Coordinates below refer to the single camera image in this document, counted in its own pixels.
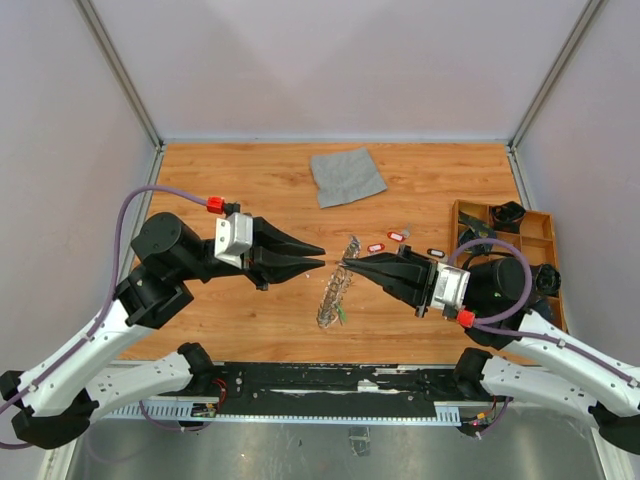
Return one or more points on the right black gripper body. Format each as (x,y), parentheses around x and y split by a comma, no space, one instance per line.
(407,249)

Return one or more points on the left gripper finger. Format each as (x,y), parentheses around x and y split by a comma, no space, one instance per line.
(280,270)
(273,239)

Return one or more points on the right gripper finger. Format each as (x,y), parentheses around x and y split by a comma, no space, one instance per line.
(389,283)
(387,264)

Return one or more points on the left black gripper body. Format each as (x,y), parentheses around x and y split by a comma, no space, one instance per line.
(258,255)

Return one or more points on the green key tag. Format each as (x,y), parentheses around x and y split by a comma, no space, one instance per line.
(341,315)

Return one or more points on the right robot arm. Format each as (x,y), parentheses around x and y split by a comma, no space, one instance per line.
(519,355)

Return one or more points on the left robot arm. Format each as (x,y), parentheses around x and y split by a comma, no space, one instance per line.
(59,399)

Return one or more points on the red key tag middle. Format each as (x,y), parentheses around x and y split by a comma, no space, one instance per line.
(375,248)

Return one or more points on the red key tag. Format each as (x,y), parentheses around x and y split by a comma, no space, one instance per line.
(399,235)
(375,248)

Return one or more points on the red key tag upper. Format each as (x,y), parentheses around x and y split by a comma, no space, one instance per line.
(399,235)

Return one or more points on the black key tag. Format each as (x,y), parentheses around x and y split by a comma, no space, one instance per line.
(436,253)

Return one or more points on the grey cloth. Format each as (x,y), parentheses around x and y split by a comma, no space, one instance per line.
(345,177)

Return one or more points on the rolled black tie top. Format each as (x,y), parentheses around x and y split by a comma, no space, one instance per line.
(507,217)

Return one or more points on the rolled dark tie right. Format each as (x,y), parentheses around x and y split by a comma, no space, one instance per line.
(546,279)

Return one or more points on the wooden compartment tray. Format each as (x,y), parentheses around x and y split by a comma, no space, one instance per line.
(536,241)

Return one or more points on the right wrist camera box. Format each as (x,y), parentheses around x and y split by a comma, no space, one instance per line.
(449,290)

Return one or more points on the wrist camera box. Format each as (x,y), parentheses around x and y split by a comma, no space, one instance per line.
(234,238)
(449,290)

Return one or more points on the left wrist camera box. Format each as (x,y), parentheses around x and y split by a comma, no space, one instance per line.
(234,238)

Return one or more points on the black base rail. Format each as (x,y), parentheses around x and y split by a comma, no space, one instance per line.
(330,390)

